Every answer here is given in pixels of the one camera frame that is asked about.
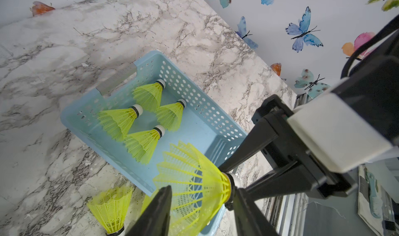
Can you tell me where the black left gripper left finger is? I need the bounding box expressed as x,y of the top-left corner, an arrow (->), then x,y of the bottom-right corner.
125,186 -> 172,236

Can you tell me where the light blue perforated storage box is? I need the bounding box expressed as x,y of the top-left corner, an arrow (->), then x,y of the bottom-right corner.
60,50 -> 248,236

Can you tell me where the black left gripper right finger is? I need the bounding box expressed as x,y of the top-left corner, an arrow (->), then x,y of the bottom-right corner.
233,188 -> 278,236

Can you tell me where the yellow shuttlecock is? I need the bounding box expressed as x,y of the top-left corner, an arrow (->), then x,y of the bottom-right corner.
87,186 -> 133,236
141,141 -> 243,236
133,79 -> 166,112
123,125 -> 165,165
97,104 -> 143,142
155,99 -> 187,132

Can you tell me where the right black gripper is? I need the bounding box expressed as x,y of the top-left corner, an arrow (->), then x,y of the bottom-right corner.
218,94 -> 357,201

